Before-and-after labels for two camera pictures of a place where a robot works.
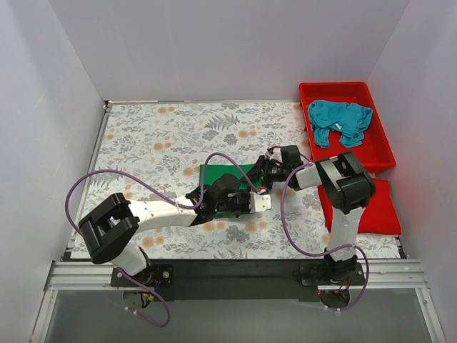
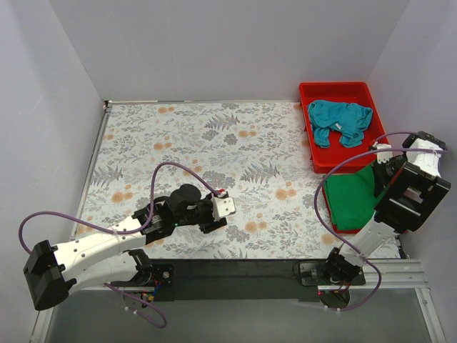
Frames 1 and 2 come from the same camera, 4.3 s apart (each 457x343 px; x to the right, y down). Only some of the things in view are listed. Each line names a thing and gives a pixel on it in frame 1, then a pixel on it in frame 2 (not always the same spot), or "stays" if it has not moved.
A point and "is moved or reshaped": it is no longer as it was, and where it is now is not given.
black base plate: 219,280 stays
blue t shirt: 351,121 stays
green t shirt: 209,174 is moved or reshaped
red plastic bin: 375,149 stays
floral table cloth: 153,151 stays
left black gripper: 246,199 -> 208,224
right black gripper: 266,171 -> 379,173
